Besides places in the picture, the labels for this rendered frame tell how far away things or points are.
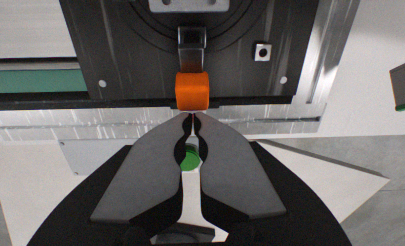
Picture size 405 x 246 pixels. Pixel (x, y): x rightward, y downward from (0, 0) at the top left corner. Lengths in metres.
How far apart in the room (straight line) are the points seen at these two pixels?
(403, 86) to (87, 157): 0.38
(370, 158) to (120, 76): 2.09
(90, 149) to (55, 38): 0.15
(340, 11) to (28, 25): 0.35
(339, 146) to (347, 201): 1.24
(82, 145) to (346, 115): 0.46
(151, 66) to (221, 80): 0.08
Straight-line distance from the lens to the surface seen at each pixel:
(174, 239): 0.59
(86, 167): 0.34
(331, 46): 0.26
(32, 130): 0.33
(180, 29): 0.18
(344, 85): 0.43
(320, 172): 0.54
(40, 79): 0.30
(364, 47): 0.42
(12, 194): 0.66
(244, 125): 0.26
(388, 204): 2.85
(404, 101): 0.26
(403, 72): 0.27
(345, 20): 0.27
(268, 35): 0.22
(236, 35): 0.19
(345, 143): 1.90
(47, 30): 0.32
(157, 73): 0.22
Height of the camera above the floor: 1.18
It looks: 60 degrees down
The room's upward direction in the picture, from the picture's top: 176 degrees clockwise
